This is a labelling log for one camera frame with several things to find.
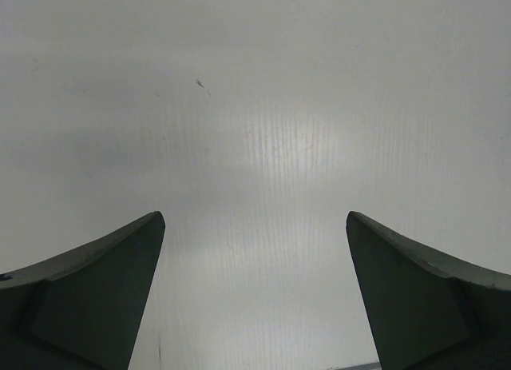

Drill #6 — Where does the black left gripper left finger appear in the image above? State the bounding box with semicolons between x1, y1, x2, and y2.
1;212;165;369

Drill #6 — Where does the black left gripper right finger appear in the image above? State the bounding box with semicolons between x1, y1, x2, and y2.
346;211;510;369

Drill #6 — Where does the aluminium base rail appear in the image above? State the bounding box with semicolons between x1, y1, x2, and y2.
347;362;381;370

